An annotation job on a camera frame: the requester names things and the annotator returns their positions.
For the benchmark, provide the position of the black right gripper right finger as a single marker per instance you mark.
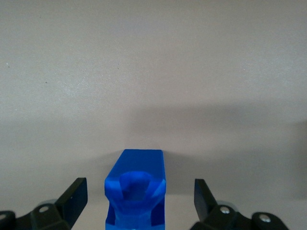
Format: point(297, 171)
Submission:
point(216, 215)

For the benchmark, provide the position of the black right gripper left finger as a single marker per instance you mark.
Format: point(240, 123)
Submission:
point(60, 213)

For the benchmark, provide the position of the blue plastic insert part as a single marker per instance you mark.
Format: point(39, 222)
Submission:
point(139, 167)

